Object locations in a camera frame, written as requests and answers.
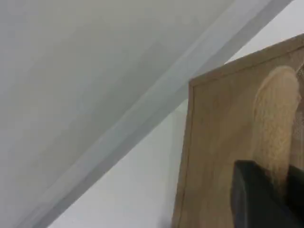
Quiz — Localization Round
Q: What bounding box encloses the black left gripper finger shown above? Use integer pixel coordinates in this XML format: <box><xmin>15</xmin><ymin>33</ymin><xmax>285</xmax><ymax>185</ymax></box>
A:
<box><xmin>230</xmin><ymin>159</ymin><xmax>304</xmax><ymax>228</ymax></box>
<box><xmin>287</xmin><ymin>164</ymin><xmax>304</xmax><ymax>216</ymax></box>

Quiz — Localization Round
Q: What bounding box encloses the brown jute bag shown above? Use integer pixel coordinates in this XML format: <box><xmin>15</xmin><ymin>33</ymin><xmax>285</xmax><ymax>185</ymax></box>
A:
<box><xmin>171</xmin><ymin>33</ymin><xmax>304</xmax><ymax>228</ymax></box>

